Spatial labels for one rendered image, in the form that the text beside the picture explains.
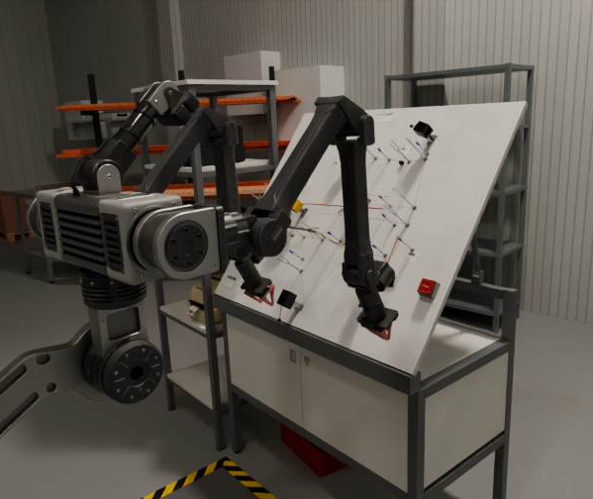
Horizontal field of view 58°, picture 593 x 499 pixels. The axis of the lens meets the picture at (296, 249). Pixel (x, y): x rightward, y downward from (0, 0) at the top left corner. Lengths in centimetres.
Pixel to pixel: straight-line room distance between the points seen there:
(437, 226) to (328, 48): 407
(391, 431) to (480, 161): 98
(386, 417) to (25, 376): 118
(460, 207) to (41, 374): 137
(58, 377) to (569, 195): 401
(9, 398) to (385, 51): 466
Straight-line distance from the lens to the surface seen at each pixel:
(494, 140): 203
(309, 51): 598
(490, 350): 214
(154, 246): 93
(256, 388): 257
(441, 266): 185
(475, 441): 223
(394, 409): 191
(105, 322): 122
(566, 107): 463
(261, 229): 106
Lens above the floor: 166
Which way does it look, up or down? 14 degrees down
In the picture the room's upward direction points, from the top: 2 degrees counter-clockwise
